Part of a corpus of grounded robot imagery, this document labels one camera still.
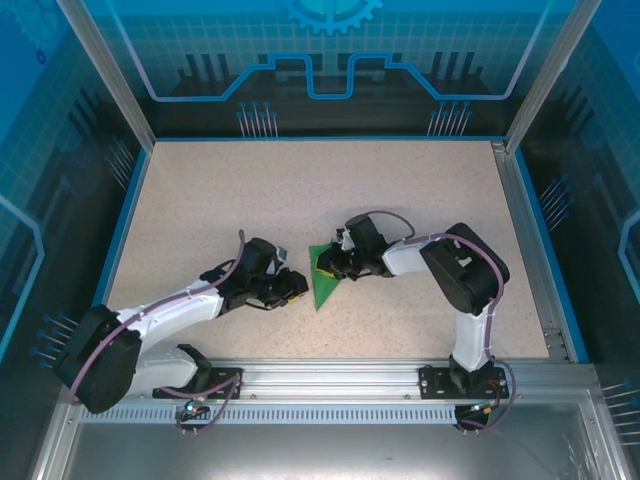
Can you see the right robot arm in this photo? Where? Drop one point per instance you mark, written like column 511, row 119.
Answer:
column 465, row 275

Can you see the aluminium mounting rail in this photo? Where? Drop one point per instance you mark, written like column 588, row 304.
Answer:
column 325, row 380

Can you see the metal tray panel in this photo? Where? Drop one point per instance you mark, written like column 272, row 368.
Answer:
column 325, row 450

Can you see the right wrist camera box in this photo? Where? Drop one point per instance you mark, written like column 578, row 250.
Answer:
column 345, row 241

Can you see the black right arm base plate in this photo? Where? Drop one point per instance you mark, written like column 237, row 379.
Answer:
column 432, row 382

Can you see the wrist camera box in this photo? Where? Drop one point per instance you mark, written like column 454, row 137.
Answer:
column 345, row 241
column 283, row 255

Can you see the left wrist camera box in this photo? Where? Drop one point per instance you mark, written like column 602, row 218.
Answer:
column 283, row 255

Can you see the aluminium frame post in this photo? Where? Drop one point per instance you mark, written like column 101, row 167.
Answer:
column 111, row 80
column 547, row 75

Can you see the green paper sheet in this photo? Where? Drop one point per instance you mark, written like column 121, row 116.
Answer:
column 320, row 292

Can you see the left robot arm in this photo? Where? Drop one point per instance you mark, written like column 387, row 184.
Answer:
column 100, row 365

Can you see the aluminium side rail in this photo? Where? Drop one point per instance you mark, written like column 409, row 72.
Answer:
column 529, row 240

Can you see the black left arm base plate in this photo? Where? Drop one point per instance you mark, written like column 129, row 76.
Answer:
column 225, row 376

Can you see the blue table border frame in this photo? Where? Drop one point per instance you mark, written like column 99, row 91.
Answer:
column 325, row 138

